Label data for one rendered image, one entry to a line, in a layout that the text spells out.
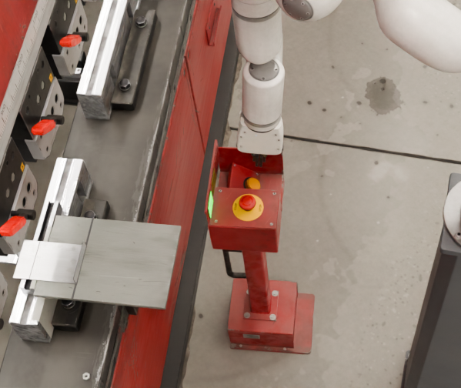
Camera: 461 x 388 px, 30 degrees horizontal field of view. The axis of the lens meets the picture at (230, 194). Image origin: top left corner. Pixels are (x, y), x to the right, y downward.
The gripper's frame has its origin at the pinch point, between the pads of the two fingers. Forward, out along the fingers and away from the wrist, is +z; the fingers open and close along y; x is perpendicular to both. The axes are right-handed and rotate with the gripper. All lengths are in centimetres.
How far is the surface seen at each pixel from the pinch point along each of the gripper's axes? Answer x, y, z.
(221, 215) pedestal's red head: -12.2, -7.6, 7.2
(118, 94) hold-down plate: 12.4, -34.6, -3.0
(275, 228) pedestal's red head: -14.9, 5.0, 6.1
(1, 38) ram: -21, -41, -59
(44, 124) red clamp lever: -26, -37, -43
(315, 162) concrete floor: 55, 17, 83
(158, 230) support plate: -28.9, -18.3, -14.0
